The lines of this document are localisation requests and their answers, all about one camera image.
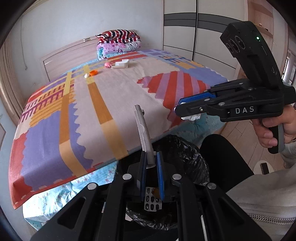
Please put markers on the white open box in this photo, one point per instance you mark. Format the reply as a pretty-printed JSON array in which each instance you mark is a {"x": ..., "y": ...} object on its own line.
[{"x": 121, "y": 64}]

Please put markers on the bed with patchwork sheet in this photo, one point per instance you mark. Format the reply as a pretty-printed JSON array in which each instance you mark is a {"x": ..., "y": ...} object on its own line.
[{"x": 69, "y": 197}]

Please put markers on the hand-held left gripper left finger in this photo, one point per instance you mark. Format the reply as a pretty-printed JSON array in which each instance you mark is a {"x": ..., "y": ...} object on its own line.
[{"x": 143, "y": 171}]

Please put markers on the person's grey jacket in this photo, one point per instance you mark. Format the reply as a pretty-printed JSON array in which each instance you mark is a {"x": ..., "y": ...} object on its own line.
[{"x": 266, "y": 204}]

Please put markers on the silver pill blister pack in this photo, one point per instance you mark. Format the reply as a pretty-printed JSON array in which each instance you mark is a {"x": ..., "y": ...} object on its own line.
[{"x": 144, "y": 134}]

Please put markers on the blue folded quilt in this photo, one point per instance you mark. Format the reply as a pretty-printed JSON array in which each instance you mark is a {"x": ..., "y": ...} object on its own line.
[{"x": 106, "y": 55}]

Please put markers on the white slipper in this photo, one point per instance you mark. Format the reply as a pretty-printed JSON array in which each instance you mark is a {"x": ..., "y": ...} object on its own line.
[{"x": 263, "y": 167}]

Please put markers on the white tissue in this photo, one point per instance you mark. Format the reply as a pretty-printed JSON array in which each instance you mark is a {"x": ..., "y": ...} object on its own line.
[{"x": 190, "y": 117}]

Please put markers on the wooden bed headboard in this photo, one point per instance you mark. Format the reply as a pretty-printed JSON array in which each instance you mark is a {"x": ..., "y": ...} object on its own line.
[{"x": 69, "y": 53}]

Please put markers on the white sliding door wardrobe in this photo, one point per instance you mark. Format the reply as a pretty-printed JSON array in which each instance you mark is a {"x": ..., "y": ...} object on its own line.
[{"x": 203, "y": 30}]

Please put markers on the person's black trouser leg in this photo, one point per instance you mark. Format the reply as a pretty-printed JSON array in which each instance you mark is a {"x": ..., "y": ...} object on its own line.
[{"x": 224, "y": 162}]

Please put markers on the person's right hand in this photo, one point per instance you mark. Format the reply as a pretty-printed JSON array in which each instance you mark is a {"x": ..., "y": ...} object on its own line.
[{"x": 266, "y": 132}]

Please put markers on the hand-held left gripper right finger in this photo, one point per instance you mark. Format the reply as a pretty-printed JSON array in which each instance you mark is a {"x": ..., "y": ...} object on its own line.
[{"x": 160, "y": 171}]

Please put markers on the orange bottle cap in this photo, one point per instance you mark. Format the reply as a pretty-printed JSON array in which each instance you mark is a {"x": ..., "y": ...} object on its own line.
[{"x": 93, "y": 72}]

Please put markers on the person's right forearm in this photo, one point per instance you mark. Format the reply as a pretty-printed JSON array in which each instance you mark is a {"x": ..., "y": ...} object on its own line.
[{"x": 290, "y": 153}]

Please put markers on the wooden door frame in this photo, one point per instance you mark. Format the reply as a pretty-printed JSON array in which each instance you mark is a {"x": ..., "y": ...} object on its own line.
[{"x": 289, "y": 67}]

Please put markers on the pink folded quilt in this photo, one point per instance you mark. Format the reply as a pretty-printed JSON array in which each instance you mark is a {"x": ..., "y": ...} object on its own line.
[{"x": 118, "y": 47}]

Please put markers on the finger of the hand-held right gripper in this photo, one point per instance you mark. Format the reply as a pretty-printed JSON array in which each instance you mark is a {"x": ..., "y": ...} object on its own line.
[
  {"x": 194, "y": 110},
  {"x": 196, "y": 98}
]

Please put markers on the black bagged trash bin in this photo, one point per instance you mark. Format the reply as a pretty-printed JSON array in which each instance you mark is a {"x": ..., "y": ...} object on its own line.
[{"x": 185, "y": 157}]

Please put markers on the pink octopus toy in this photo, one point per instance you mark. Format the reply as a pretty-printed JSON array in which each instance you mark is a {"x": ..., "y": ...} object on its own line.
[{"x": 107, "y": 64}]

